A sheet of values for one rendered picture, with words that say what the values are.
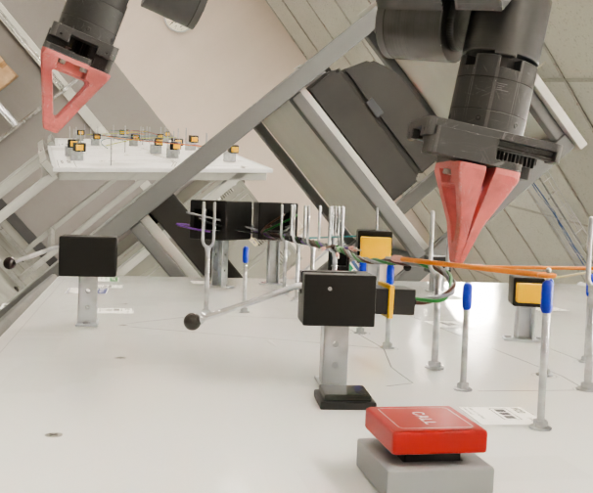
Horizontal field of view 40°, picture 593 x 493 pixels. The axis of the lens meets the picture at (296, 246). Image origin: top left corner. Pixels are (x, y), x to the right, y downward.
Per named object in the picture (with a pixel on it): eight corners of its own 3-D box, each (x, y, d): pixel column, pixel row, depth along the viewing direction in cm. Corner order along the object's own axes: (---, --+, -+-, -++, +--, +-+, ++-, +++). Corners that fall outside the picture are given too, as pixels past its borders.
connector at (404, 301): (348, 308, 66) (349, 284, 66) (405, 310, 67) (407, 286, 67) (357, 313, 63) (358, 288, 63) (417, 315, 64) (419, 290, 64)
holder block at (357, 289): (296, 318, 67) (298, 269, 66) (364, 319, 67) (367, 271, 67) (302, 326, 62) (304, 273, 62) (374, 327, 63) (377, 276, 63)
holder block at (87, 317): (5, 319, 92) (6, 232, 92) (115, 320, 95) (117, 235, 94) (-2, 326, 88) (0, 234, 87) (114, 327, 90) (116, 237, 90)
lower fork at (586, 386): (604, 392, 66) (614, 217, 65) (583, 392, 65) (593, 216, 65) (590, 386, 68) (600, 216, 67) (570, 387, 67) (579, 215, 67)
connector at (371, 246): (389, 258, 118) (389, 237, 118) (390, 259, 116) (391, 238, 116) (359, 257, 118) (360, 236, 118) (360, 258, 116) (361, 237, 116)
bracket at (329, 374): (314, 378, 67) (316, 318, 67) (342, 379, 67) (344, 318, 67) (321, 390, 63) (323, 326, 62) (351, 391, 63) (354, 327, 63)
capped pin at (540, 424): (524, 426, 54) (531, 266, 54) (539, 425, 55) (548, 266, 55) (539, 432, 53) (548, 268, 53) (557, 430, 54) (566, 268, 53)
